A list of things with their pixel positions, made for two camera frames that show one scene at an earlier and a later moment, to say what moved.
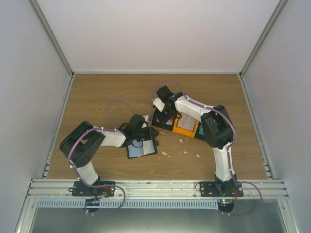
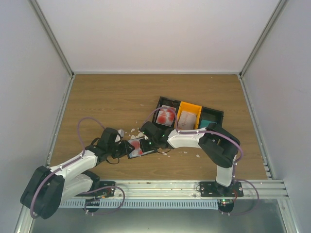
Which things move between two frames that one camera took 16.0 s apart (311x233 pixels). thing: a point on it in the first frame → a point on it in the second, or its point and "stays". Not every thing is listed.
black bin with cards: (163, 120) stays
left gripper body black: (137, 135) → (116, 152)
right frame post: (276, 11) stays
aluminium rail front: (62, 189) stays
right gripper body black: (171, 113) → (150, 147)
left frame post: (50, 35) stays
